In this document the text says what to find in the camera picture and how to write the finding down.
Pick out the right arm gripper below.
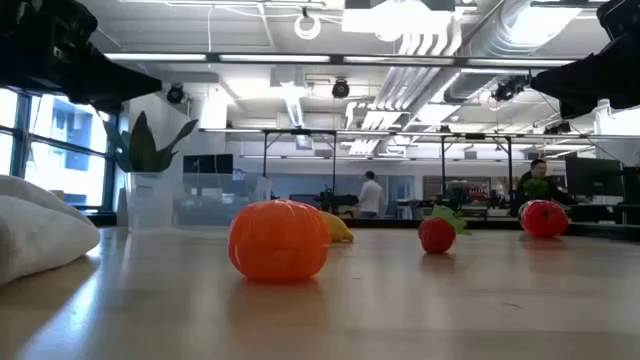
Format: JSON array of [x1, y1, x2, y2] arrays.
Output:
[[528, 29, 640, 121]]

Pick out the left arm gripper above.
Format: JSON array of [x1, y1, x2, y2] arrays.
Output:
[[19, 0, 165, 115]]

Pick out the red toy apple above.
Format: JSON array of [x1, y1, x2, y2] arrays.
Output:
[[518, 199, 570, 239]]

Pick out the red toy strawberry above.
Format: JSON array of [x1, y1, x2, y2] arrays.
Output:
[[418, 203, 473, 255]]

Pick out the orange toy fruit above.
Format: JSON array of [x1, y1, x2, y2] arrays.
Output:
[[227, 198, 333, 282]]

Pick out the yellow toy banana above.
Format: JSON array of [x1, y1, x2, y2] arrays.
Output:
[[319, 209, 355, 245]]

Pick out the green plant in white pot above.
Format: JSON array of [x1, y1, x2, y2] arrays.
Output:
[[104, 110, 200, 229]]

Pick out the person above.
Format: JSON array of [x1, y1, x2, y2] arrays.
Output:
[[358, 170, 385, 220], [514, 158, 571, 206]]

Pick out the black computer monitor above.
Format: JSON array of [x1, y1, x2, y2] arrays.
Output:
[[622, 166, 640, 206], [565, 156, 624, 199], [182, 153, 235, 175]]

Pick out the large window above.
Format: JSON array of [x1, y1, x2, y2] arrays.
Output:
[[0, 87, 117, 209]]

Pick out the small green background plant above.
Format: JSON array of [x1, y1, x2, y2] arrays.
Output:
[[522, 178, 551, 201]]

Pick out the white checked cloth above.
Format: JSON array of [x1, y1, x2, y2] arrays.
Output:
[[0, 174, 102, 287]]

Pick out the long overhead light bar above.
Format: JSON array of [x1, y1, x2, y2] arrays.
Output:
[[102, 51, 576, 70]]

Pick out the black ceiling camera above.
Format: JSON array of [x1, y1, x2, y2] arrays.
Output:
[[491, 74, 531, 104]]

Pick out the silver ventilation duct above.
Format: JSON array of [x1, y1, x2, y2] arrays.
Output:
[[379, 0, 586, 111]]

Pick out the black aluminium table frame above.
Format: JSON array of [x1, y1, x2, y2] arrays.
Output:
[[84, 212, 640, 241]]

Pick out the white cable coil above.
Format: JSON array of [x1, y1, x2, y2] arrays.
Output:
[[293, 12, 322, 41]]

